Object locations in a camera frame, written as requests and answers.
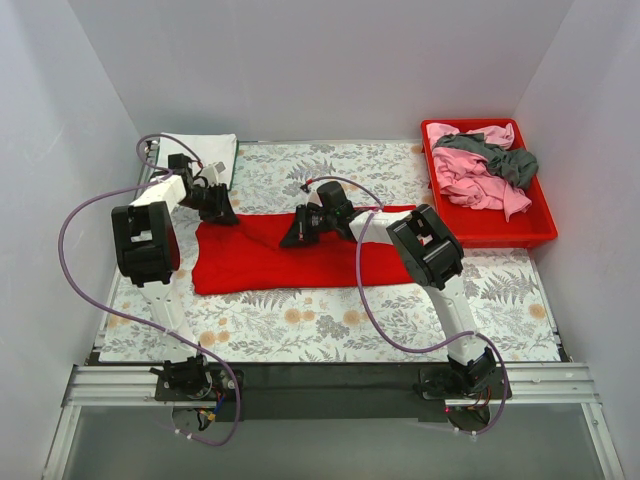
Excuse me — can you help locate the red t shirt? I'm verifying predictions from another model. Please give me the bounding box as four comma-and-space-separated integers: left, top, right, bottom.
192, 203, 421, 296

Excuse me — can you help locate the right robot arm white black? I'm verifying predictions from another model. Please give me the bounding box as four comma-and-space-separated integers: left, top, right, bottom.
280, 177, 498, 398

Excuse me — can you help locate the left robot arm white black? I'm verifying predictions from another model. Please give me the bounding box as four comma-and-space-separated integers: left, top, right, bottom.
111, 153, 239, 400

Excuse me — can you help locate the folded white t shirt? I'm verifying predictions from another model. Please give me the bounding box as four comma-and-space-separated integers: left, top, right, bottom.
156, 133, 238, 175

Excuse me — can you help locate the pink t shirt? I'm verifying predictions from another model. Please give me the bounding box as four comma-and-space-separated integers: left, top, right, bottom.
428, 122, 532, 219

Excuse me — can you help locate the red plastic bin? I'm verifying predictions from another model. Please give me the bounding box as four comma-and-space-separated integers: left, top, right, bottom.
421, 119, 558, 249

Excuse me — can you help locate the grey t shirt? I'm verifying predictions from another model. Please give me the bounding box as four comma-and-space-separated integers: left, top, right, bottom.
435, 133, 539, 190

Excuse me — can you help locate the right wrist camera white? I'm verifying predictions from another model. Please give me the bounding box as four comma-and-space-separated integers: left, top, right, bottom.
300, 184, 322, 207

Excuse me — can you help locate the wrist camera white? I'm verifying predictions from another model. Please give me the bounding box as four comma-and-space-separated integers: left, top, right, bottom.
200, 161, 232, 186
300, 184, 322, 207

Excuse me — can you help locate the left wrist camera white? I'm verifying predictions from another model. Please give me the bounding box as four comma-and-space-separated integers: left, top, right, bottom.
200, 161, 232, 186

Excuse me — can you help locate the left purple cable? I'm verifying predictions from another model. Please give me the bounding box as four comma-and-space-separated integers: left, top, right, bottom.
56, 131, 242, 447

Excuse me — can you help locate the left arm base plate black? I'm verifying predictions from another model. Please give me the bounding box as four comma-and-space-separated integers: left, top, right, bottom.
150, 367, 245, 402

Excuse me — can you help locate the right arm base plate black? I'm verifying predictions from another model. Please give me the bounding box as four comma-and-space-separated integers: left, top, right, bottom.
414, 364, 505, 401

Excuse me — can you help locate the aluminium frame rail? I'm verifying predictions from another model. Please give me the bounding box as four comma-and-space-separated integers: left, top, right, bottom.
62, 362, 601, 407

